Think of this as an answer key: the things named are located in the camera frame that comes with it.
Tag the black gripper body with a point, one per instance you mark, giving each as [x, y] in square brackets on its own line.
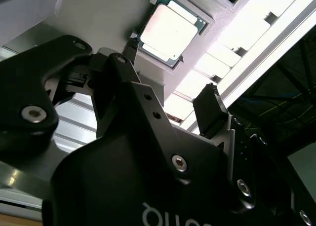
[111, 186]

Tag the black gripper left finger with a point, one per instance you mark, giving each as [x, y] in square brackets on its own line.
[24, 92]

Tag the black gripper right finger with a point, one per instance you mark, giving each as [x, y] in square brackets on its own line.
[209, 112]

